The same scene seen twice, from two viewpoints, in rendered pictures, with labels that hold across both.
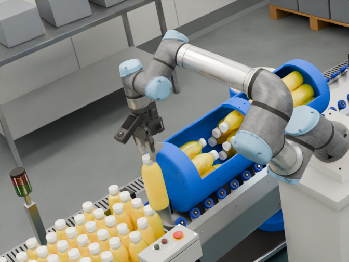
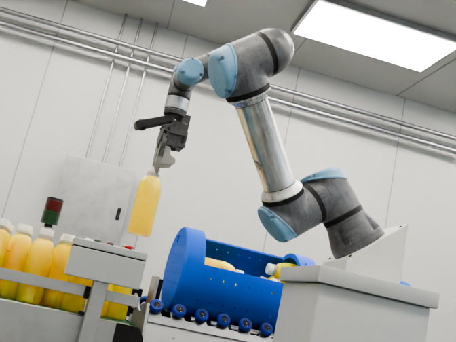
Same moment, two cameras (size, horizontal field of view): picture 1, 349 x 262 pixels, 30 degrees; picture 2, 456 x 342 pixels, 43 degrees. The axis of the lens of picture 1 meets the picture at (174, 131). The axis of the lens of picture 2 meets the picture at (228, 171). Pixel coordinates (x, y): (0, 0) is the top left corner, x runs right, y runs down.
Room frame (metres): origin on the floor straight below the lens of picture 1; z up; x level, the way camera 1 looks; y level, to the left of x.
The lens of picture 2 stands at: (0.29, -0.73, 1.01)
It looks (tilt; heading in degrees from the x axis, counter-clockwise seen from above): 13 degrees up; 21
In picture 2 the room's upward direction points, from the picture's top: 12 degrees clockwise
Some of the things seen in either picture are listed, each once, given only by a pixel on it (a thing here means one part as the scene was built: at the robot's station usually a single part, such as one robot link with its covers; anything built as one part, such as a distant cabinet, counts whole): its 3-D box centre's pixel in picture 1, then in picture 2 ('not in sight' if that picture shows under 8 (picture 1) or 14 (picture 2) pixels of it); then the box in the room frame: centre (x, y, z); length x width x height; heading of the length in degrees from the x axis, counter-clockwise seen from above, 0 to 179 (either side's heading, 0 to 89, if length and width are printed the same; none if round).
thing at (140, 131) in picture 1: (145, 119); (172, 130); (1.89, 0.09, 1.50); 0.09 x 0.08 x 0.12; 126
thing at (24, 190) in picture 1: (22, 186); (50, 217); (2.14, 0.63, 1.18); 0.06 x 0.06 x 0.05
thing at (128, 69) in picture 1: (133, 78); (182, 83); (1.88, 0.09, 1.66); 0.09 x 0.08 x 0.11; 34
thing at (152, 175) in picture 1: (154, 183); (146, 203); (1.87, 0.11, 1.26); 0.07 x 0.07 x 0.19
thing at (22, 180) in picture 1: (19, 177); (53, 205); (2.14, 0.63, 1.23); 0.06 x 0.06 x 0.04
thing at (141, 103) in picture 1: (137, 99); (176, 106); (1.89, 0.09, 1.58); 0.08 x 0.08 x 0.05
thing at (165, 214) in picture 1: (163, 207); (153, 295); (2.08, 0.11, 0.99); 0.10 x 0.02 x 0.12; 36
